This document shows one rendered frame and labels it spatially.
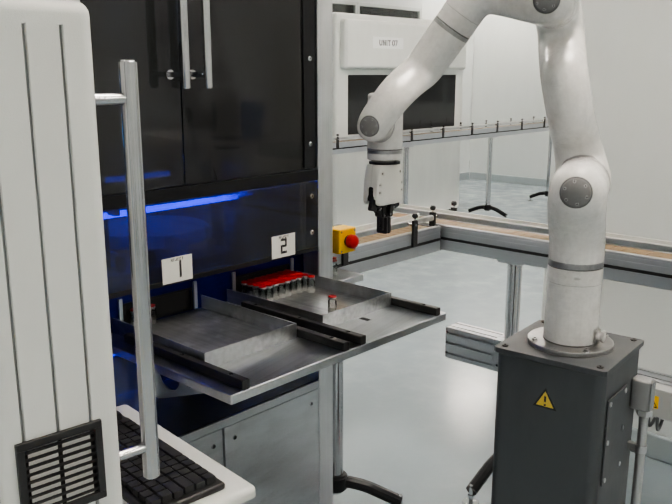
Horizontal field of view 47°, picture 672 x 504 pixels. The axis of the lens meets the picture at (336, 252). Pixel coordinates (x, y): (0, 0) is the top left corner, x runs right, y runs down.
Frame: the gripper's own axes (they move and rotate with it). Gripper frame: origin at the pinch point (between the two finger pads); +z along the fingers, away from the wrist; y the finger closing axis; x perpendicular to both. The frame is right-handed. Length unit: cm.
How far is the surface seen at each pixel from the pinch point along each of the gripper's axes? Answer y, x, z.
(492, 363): -85, -18, 65
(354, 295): -5.6, -14.2, 21.9
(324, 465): -8, -28, 78
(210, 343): 44, -13, 22
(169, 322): 41, -32, 22
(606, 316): -143, -2, 58
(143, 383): 87, 27, 7
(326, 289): -5.4, -24.3, 22.1
